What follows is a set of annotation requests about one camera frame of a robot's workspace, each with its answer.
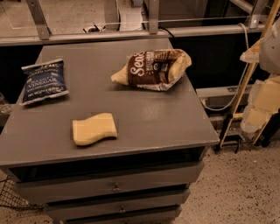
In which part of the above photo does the grey drawer cabinet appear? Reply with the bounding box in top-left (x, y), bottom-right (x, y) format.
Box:
top-left (0, 39), bottom-right (219, 224)

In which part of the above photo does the white cable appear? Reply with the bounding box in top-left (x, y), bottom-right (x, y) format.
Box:
top-left (200, 22), bottom-right (251, 112)

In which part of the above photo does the black cable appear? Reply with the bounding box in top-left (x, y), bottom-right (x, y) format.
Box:
top-left (158, 26), bottom-right (178, 47)

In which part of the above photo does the brown chip bag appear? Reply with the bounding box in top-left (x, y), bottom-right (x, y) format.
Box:
top-left (111, 49), bottom-right (192, 91)

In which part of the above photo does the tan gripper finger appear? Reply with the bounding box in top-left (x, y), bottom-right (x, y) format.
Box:
top-left (240, 38), bottom-right (263, 63)
top-left (241, 76), bottom-right (280, 133)

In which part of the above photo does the yellow sponge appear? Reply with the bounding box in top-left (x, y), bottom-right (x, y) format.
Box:
top-left (72, 113), bottom-right (117, 146)

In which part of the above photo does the metal railing frame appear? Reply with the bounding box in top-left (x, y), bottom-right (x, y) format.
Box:
top-left (0, 0), bottom-right (273, 46)

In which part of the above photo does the blue chip bag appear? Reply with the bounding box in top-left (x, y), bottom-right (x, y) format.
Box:
top-left (21, 59), bottom-right (69, 106)

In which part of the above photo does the yellow wooden pole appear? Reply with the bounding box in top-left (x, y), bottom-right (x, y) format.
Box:
top-left (214, 0), bottom-right (280, 151)

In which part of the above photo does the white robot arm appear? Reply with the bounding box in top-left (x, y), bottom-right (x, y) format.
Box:
top-left (240, 18), bottom-right (280, 133)

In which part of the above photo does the top drawer knob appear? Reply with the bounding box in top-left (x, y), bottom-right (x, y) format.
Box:
top-left (112, 183), bottom-right (121, 193)

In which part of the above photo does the drawer knob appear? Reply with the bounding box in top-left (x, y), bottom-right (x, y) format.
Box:
top-left (119, 206), bottom-right (126, 214)
top-left (112, 183), bottom-right (121, 193)

